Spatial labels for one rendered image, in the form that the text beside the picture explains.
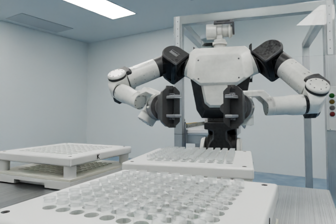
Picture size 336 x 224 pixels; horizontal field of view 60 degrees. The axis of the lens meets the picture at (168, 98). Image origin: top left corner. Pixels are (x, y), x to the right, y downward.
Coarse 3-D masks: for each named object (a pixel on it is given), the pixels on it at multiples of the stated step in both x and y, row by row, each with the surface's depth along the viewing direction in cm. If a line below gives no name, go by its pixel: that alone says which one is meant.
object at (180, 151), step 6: (168, 150) 66; (174, 150) 66; (180, 150) 68; (186, 150) 66; (192, 150) 66; (198, 150) 66; (204, 150) 70; (210, 150) 66; (216, 150) 67; (222, 150) 66; (162, 156) 60; (186, 156) 58; (204, 156) 58; (210, 156) 57; (216, 156) 62; (222, 156) 57
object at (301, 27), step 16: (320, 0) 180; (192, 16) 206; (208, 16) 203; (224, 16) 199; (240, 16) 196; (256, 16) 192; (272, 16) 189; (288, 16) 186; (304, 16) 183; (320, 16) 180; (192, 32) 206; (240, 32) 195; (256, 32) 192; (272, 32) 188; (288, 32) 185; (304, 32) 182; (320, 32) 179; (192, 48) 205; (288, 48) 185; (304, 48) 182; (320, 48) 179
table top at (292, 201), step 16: (0, 192) 61; (16, 192) 61; (32, 192) 61; (48, 192) 61; (288, 192) 61; (304, 192) 61; (320, 192) 61; (0, 208) 51; (288, 208) 51; (304, 208) 51; (320, 208) 51
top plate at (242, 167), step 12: (144, 156) 63; (240, 156) 63; (132, 168) 55; (144, 168) 55; (156, 168) 54; (168, 168) 53; (180, 168) 53; (192, 168) 52; (204, 168) 52; (216, 168) 51; (228, 168) 51; (240, 168) 50; (252, 168) 50
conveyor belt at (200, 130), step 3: (198, 126) 243; (201, 126) 243; (189, 129) 212; (192, 129) 211; (195, 129) 210; (198, 129) 210; (201, 129) 209; (204, 129) 209; (189, 132) 211; (192, 132) 210; (195, 132) 210; (198, 132) 209; (201, 132) 208; (204, 132) 208; (207, 132) 207; (204, 135) 209
